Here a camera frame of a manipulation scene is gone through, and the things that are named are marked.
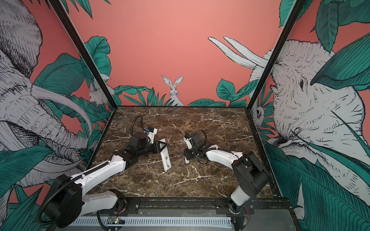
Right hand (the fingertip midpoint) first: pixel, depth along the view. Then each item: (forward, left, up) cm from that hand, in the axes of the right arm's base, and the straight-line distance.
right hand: (183, 152), depth 88 cm
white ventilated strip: (-35, +12, -6) cm, 38 cm away
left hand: (+1, +10, +10) cm, 14 cm away
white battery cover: (-4, -2, -4) cm, 6 cm away
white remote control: (-5, +10, +6) cm, 13 cm away
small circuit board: (-35, +33, -5) cm, 48 cm away
